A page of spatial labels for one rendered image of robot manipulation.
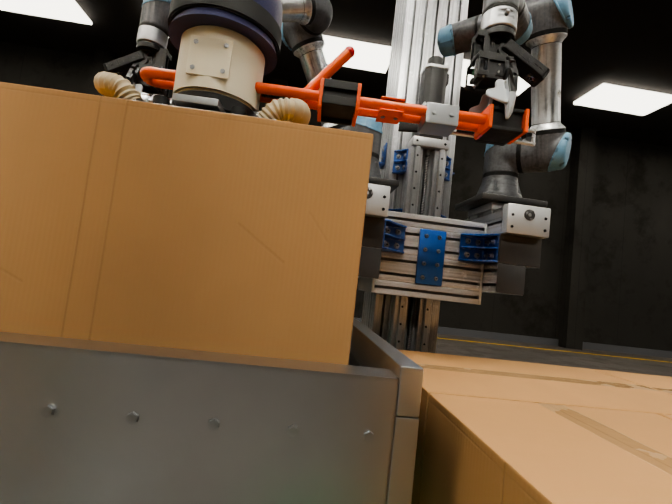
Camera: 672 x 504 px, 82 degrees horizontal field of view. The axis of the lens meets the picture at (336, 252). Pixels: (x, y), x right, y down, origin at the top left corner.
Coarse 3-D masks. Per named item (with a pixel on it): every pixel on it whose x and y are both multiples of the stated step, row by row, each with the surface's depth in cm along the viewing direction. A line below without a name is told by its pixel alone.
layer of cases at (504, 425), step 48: (432, 384) 67; (480, 384) 72; (528, 384) 77; (576, 384) 82; (624, 384) 89; (432, 432) 58; (480, 432) 46; (528, 432) 48; (576, 432) 50; (624, 432) 53; (432, 480) 56; (480, 480) 43; (528, 480) 35; (576, 480) 36; (624, 480) 37
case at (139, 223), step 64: (0, 128) 59; (64, 128) 60; (128, 128) 60; (192, 128) 61; (256, 128) 62; (320, 128) 62; (0, 192) 58; (64, 192) 59; (128, 192) 60; (192, 192) 60; (256, 192) 61; (320, 192) 62; (0, 256) 58; (64, 256) 58; (128, 256) 59; (192, 256) 60; (256, 256) 60; (320, 256) 61; (0, 320) 57; (64, 320) 58; (128, 320) 58; (192, 320) 59; (256, 320) 60; (320, 320) 60
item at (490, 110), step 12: (492, 108) 79; (504, 108) 80; (492, 120) 79; (504, 120) 81; (516, 120) 81; (528, 120) 80; (480, 132) 83; (492, 132) 81; (504, 132) 81; (516, 132) 80
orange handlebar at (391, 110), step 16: (144, 80) 79; (160, 80) 81; (288, 96) 79; (304, 96) 79; (384, 96) 79; (368, 112) 83; (384, 112) 80; (400, 112) 79; (416, 112) 80; (464, 112) 80; (464, 128) 85
